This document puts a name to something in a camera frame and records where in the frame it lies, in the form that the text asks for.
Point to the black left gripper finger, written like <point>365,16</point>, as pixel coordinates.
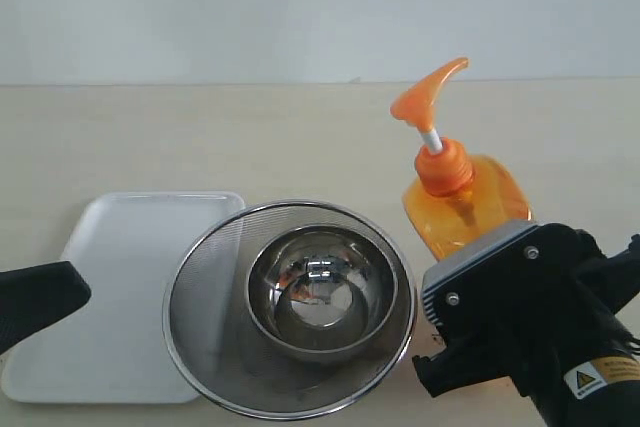
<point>37,297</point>

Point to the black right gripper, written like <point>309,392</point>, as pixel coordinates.
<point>580,322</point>

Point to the orange soap pump bottle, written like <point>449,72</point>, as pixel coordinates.
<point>457,196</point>

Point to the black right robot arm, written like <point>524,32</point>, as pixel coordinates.
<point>601,389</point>

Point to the small stainless steel bowl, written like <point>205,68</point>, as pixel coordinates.
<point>320,293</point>

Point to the white plastic tray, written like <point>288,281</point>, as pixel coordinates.
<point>126,246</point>

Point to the steel mesh strainer basin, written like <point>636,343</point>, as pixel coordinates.
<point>216,347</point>

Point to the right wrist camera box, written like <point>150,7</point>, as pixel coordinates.
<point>509,275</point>

